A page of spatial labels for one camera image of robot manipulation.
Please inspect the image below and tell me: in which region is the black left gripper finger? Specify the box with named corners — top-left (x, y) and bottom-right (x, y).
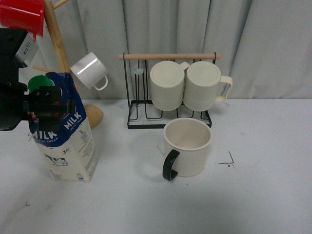
top-left (23, 86), bottom-right (61, 105)

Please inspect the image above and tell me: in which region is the cream ribbed mug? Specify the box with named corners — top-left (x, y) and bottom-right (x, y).
top-left (150, 61), bottom-right (190, 111)
top-left (183, 61), bottom-right (233, 112)

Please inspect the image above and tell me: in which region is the Pascual milk carton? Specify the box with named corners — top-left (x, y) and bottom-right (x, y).
top-left (28, 72), bottom-right (98, 181)

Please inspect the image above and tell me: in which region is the red hanging mug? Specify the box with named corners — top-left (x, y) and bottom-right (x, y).
top-left (0, 0), bottom-right (44, 41)

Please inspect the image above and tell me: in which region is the black wire cup rack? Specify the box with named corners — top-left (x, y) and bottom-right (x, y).
top-left (118, 52), bottom-right (221, 129)

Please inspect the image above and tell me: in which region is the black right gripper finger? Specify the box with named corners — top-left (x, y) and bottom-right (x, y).
top-left (29, 99), bottom-right (76, 132)

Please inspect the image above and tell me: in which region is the wooden mug tree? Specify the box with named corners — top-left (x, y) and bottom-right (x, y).
top-left (32, 0), bottom-right (104, 129)

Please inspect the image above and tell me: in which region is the cream mug black handle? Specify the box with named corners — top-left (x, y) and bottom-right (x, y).
top-left (162, 118), bottom-right (212, 181)

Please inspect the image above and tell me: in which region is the left cream ribbed mug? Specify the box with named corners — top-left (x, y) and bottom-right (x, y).
top-left (150, 61), bottom-right (190, 111)

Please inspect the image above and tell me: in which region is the right cream ribbed mug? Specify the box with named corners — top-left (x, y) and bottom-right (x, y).
top-left (183, 61), bottom-right (233, 112)

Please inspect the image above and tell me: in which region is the grey camera box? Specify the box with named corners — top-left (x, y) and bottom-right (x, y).
top-left (15, 35), bottom-right (38, 68)

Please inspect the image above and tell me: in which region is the white hanging mug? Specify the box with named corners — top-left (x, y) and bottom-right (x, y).
top-left (70, 52), bottom-right (108, 91)

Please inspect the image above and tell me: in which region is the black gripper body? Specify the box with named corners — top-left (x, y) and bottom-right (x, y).
top-left (0, 28), bottom-right (30, 131)

